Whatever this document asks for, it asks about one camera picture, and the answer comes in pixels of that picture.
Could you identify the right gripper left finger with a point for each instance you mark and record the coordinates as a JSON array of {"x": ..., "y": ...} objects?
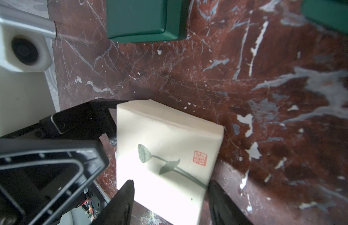
[{"x": 119, "y": 209}]

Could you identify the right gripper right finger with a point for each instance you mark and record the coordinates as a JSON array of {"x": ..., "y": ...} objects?
[{"x": 223, "y": 210}]

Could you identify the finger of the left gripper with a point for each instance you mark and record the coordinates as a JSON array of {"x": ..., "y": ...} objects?
[
  {"x": 41, "y": 180},
  {"x": 87, "y": 121}
]

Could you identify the cream lotus box lid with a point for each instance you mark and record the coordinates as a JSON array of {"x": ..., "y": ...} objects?
[{"x": 169, "y": 155}]

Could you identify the green jewelry box left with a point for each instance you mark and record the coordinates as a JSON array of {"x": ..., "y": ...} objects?
[{"x": 146, "y": 21}]

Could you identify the green jewelry box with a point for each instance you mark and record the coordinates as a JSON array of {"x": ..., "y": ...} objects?
[
  {"x": 329, "y": 13},
  {"x": 146, "y": 21}
]

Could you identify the green jewelry box right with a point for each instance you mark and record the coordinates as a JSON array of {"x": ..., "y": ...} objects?
[{"x": 329, "y": 13}]

